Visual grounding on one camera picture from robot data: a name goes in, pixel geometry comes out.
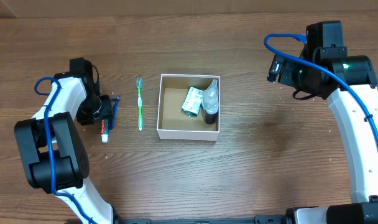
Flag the toothpaste tube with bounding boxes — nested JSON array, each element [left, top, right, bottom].
[[101, 119, 109, 144]]

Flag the blue disposable razor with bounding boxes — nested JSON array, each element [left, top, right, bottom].
[[108, 96, 121, 130]]

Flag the green toothbrush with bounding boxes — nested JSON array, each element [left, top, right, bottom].
[[136, 77, 143, 131]]

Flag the green soap packet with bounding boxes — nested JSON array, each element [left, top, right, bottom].
[[181, 86, 204, 119]]

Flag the clear bottle dark liquid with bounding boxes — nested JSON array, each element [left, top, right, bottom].
[[201, 79, 219, 124]]

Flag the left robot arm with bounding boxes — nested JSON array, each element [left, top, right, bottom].
[[14, 57, 122, 223]]

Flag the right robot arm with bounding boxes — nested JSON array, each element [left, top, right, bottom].
[[255, 21, 378, 223]]

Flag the white cardboard box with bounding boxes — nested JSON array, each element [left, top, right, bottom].
[[157, 74, 220, 141]]

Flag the blue right cable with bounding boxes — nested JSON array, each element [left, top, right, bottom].
[[263, 33, 378, 184]]

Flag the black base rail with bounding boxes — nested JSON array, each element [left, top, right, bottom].
[[119, 215, 292, 224]]

